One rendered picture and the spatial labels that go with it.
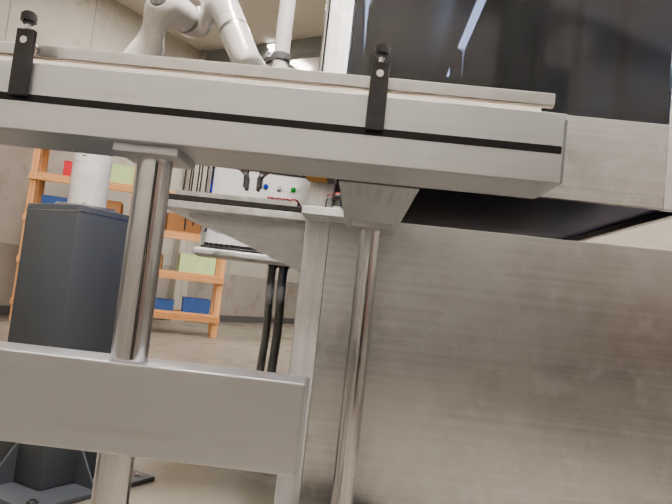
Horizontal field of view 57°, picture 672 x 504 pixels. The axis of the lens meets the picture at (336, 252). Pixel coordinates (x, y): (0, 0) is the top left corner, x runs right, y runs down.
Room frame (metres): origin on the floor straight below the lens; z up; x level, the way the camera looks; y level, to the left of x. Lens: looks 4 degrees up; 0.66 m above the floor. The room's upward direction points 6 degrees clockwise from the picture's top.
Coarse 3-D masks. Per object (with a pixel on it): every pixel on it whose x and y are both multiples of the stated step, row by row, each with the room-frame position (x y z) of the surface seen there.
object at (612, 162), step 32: (576, 128) 1.59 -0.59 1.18; (608, 128) 1.59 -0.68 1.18; (640, 128) 1.59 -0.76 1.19; (576, 160) 1.59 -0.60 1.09; (608, 160) 1.59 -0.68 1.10; (640, 160) 1.59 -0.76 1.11; (576, 192) 1.59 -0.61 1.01; (608, 192) 1.59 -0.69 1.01; (640, 192) 1.59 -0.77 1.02; (640, 224) 1.85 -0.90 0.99
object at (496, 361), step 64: (384, 256) 1.61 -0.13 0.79; (448, 256) 1.60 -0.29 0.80; (512, 256) 1.60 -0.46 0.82; (576, 256) 1.59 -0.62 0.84; (640, 256) 1.58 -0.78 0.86; (320, 320) 1.62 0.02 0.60; (384, 320) 1.61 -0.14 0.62; (448, 320) 1.60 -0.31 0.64; (512, 320) 1.60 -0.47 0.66; (576, 320) 1.59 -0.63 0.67; (640, 320) 1.58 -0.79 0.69; (320, 384) 1.62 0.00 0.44; (384, 384) 1.61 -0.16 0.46; (448, 384) 1.60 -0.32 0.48; (512, 384) 1.60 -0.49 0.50; (576, 384) 1.59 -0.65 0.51; (640, 384) 1.58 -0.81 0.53; (320, 448) 1.61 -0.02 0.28; (384, 448) 1.61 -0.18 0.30; (448, 448) 1.60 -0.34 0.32; (512, 448) 1.60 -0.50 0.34; (576, 448) 1.59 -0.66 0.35; (640, 448) 1.58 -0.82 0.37
